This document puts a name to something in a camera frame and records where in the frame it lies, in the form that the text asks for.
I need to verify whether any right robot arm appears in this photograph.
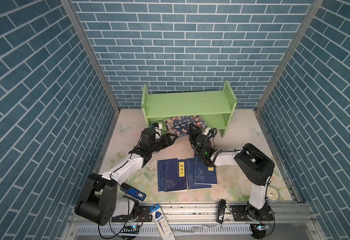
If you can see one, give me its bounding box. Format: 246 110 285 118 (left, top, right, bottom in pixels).
189 124 275 220

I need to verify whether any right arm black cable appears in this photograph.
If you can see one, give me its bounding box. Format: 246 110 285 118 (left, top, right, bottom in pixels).
198 127 224 167

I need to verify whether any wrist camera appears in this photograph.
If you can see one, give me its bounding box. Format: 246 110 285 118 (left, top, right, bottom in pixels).
150 121 168 133
202 127 211 135

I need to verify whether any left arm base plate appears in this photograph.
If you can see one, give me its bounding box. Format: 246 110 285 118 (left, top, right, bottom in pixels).
111 206 152 223

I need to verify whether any blue handheld device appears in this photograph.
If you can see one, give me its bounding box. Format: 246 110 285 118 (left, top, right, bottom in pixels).
121 183 146 201

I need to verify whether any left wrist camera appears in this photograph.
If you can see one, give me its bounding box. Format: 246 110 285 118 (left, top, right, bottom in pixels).
150 121 168 133

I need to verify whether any colourful illustrated book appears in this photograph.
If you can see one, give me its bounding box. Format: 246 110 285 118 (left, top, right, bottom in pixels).
164 115 208 138

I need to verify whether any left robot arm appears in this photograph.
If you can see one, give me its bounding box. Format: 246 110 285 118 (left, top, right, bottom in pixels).
74 131 178 226

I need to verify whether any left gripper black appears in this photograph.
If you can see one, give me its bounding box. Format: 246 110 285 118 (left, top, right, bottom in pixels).
148 133 178 154

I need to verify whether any green two-tier shelf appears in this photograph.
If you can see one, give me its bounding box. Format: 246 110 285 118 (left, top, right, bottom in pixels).
141 81 238 137

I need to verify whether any blue white packaged box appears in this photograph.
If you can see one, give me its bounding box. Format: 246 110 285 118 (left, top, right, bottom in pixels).
149 204 176 240

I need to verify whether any dark blue book yellow label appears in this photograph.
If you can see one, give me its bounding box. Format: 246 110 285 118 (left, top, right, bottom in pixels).
164 159 188 192

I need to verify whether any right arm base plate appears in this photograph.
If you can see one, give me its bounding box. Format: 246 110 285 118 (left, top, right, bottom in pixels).
228 203 275 222

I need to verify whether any round white timer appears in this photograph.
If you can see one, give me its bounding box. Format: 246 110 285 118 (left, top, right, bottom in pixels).
266 186 280 204

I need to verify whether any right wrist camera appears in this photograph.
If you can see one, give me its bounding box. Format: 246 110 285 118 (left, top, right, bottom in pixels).
202 127 211 135

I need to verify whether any black remote stick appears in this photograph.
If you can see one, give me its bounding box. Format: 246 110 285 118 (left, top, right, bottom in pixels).
216 199 226 224

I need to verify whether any aluminium rail frame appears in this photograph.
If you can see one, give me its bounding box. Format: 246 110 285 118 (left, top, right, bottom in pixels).
61 202 325 240

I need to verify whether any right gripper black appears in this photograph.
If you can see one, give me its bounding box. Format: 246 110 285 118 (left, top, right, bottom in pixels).
188 123 204 158

